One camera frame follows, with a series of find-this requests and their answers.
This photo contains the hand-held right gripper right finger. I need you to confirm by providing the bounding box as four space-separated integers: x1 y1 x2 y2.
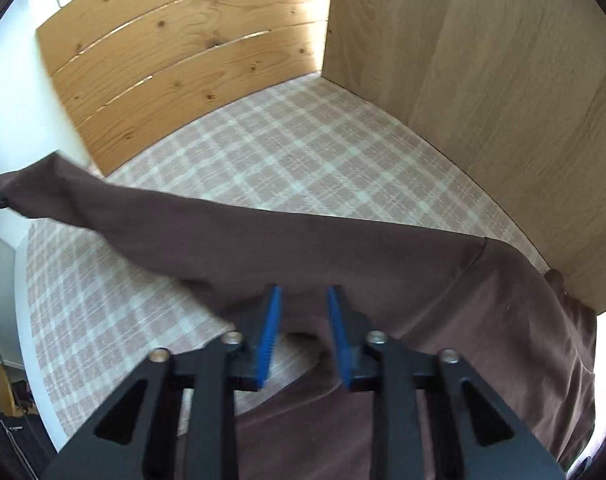
328 285 566 480

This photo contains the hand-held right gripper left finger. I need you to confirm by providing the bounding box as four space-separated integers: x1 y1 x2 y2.
43 285 282 480

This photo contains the brown fleece sweater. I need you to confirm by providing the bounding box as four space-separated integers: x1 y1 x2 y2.
0 152 598 480

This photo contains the pink plaid mat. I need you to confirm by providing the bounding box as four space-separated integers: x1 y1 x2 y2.
25 77 551 441

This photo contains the pine plank board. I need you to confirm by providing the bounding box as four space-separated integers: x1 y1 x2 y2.
36 0 334 177

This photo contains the person's black jacket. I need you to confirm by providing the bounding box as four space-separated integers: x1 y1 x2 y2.
0 410 51 480

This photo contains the light wood panel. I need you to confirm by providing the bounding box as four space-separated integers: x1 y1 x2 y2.
322 0 606 313

